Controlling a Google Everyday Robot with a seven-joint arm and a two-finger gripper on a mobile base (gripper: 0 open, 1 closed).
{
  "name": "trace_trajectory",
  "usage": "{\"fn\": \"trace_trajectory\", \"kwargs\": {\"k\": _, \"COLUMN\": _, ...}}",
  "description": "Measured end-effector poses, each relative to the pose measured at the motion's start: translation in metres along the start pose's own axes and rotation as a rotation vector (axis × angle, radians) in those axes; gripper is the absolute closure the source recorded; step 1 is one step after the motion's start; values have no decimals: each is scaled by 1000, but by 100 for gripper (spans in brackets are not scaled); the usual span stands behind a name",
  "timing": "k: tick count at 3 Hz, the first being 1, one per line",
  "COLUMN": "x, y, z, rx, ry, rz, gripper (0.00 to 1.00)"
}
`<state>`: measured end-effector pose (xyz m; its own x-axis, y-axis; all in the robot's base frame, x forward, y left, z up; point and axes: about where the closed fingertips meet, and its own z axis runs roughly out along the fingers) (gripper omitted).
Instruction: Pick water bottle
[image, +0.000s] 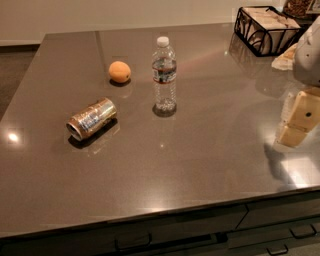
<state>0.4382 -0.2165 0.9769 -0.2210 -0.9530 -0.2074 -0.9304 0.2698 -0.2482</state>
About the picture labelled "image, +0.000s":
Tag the snack container in background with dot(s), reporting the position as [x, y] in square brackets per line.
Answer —
[303, 9]

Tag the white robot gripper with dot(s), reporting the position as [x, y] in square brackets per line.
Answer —
[308, 60]

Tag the orange fruit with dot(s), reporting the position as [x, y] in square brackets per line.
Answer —
[119, 72]

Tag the dark right lower drawer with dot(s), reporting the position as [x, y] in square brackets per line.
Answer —
[274, 240]

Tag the clear plastic water bottle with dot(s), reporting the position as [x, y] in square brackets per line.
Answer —
[164, 69]

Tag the crumpled paper napkin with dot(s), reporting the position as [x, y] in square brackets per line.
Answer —
[285, 60]

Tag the crushed silver soda can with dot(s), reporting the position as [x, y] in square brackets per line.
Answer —
[90, 120]

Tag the dark left cabinet drawer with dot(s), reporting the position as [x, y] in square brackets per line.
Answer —
[143, 236]

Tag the white napkins stack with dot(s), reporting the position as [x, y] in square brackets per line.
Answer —
[271, 21]

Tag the dark right upper drawer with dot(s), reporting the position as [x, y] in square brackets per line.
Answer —
[281, 210]

